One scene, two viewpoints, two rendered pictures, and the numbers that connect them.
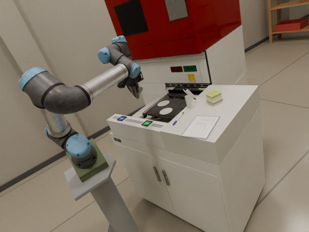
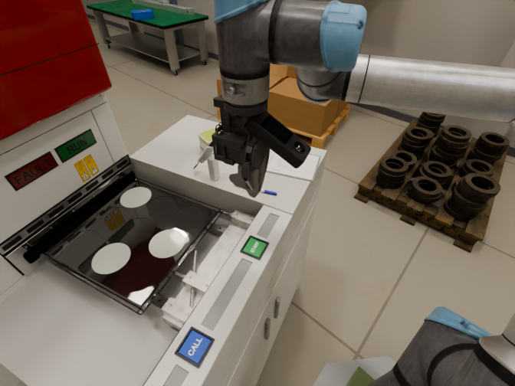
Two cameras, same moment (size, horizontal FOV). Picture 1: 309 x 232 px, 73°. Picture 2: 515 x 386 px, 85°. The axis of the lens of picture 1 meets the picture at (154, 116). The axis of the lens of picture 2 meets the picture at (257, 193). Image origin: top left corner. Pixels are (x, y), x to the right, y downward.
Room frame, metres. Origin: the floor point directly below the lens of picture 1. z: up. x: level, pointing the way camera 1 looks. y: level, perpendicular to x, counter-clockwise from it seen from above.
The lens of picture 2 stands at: (1.36, 0.46, 1.55)
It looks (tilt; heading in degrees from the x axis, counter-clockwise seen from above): 43 degrees down; 247
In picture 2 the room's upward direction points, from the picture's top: straight up
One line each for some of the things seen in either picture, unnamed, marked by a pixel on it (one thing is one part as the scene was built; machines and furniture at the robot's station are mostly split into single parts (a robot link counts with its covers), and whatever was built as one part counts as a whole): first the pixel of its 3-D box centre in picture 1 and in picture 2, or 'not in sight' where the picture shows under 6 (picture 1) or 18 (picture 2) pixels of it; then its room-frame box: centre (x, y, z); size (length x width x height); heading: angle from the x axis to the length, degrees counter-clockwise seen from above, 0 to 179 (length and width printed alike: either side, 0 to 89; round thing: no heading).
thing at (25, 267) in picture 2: (186, 92); (84, 212); (1.63, -0.32, 0.89); 0.44 x 0.02 x 0.10; 41
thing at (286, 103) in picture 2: not in sight; (285, 84); (-0.04, -2.09, 0.38); 1.37 x 1.04 x 0.77; 114
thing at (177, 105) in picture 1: (174, 104); (137, 230); (1.49, -0.17, 0.90); 0.34 x 0.34 x 0.01; 41
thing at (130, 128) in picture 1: (137, 129); (231, 303); (1.30, 0.14, 0.89); 0.55 x 0.09 x 0.14; 41
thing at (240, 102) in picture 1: (213, 117); (230, 169); (1.13, -0.35, 0.89); 0.62 x 0.35 x 0.14; 131
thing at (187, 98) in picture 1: (189, 97); (208, 160); (1.23, -0.25, 1.03); 0.06 x 0.04 x 0.13; 131
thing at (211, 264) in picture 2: not in sight; (217, 266); (1.30, 0.02, 0.87); 0.36 x 0.08 x 0.03; 41
